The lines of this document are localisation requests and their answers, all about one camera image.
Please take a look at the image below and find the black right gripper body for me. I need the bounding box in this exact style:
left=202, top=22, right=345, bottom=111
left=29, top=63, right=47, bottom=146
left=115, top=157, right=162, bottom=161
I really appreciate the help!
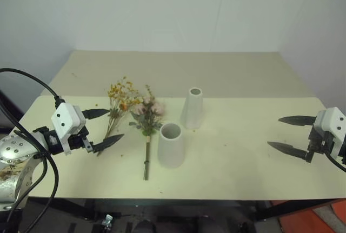
left=305, top=124, right=335, bottom=163

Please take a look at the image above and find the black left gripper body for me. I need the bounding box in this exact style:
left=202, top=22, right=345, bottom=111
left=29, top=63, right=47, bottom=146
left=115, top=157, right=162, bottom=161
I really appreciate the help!
left=67, top=125, right=95, bottom=154

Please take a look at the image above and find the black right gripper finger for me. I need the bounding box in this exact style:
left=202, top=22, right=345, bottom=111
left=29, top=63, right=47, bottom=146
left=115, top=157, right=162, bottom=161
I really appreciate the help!
left=267, top=141, right=310, bottom=162
left=278, top=115, right=317, bottom=127

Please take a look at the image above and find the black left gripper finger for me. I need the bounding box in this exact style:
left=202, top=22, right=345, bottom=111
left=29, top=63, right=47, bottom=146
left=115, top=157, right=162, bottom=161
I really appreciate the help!
left=82, top=108, right=111, bottom=119
left=92, top=134, right=125, bottom=155

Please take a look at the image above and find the wide-mouthed white vase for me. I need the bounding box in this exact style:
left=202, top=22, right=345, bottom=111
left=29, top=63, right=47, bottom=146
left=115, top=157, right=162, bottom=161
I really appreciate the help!
left=157, top=122, right=186, bottom=169

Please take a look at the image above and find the narrow-necked white vase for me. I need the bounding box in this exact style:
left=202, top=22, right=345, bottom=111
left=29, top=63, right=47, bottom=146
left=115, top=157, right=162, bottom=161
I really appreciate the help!
left=180, top=87, right=204, bottom=130

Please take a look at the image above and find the yellow dried flower bunch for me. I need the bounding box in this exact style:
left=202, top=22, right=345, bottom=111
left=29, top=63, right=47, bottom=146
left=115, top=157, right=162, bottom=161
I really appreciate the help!
left=96, top=76, right=144, bottom=157

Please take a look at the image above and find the pink flower bouquet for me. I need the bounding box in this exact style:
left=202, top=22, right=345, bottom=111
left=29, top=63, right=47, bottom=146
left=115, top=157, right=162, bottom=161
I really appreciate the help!
left=129, top=84, right=167, bottom=182

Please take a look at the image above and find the orange red panel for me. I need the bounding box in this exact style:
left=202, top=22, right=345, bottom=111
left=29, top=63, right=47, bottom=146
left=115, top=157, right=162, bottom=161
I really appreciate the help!
left=269, top=197, right=346, bottom=233

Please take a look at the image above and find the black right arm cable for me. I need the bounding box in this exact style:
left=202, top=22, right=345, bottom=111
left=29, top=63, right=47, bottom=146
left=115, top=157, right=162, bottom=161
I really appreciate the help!
left=325, top=152, right=346, bottom=174

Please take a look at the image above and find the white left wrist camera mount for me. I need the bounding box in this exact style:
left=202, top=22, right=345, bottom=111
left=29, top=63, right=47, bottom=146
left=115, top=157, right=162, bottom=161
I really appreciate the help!
left=51, top=102, right=87, bottom=155

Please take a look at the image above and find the black metal table frame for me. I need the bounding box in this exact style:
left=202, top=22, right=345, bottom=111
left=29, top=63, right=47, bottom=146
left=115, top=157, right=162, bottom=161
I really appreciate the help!
left=25, top=197, right=340, bottom=222

